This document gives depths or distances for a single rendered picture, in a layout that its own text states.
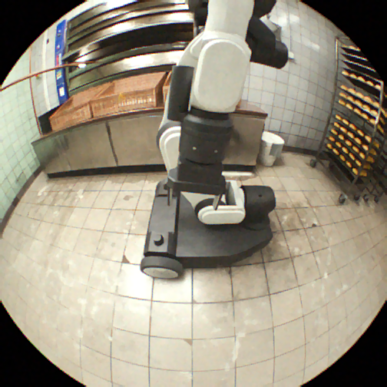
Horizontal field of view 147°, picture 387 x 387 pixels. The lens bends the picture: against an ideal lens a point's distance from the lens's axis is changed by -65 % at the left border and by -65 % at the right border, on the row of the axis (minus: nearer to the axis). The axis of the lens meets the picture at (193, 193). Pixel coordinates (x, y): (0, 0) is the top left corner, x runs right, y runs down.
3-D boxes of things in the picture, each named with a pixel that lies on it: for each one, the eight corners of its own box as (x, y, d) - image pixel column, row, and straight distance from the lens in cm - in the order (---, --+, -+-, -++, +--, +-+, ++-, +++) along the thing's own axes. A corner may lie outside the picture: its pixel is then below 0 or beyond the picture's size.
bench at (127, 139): (67, 157, 263) (55, 123, 251) (239, 147, 192) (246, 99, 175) (46, 181, 232) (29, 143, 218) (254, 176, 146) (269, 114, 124)
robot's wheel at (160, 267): (183, 271, 87) (180, 256, 68) (183, 279, 85) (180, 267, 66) (147, 269, 90) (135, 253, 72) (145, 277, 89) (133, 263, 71)
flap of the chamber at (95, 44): (60, 61, 216) (70, 61, 230) (233, 24, 164) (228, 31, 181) (60, 59, 217) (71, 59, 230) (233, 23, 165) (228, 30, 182)
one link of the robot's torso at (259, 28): (271, 69, 65) (272, 31, 69) (289, 71, 54) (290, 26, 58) (193, 58, 58) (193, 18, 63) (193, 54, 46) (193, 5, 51)
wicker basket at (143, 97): (117, 104, 184) (114, 81, 183) (167, 97, 166) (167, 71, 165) (93, 117, 143) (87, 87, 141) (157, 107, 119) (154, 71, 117)
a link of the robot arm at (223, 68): (225, 107, 31) (239, 45, 33) (237, 117, 23) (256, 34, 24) (190, 100, 31) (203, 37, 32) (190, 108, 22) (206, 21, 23)
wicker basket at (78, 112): (76, 115, 217) (72, 95, 215) (114, 104, 186) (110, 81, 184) (51, 131, 182) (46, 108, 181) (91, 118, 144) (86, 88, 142)
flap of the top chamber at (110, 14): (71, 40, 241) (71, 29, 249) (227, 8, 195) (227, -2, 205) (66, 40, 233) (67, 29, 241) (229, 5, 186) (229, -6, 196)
